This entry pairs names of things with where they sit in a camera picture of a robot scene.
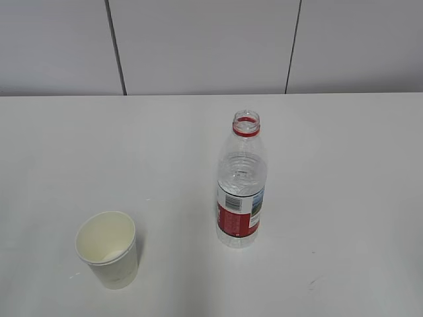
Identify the white paper cup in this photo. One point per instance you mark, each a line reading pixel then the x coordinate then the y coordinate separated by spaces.
pixel 107 244

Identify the clear plastic water bottle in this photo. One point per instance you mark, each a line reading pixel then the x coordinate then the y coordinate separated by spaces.
pixel 241 176

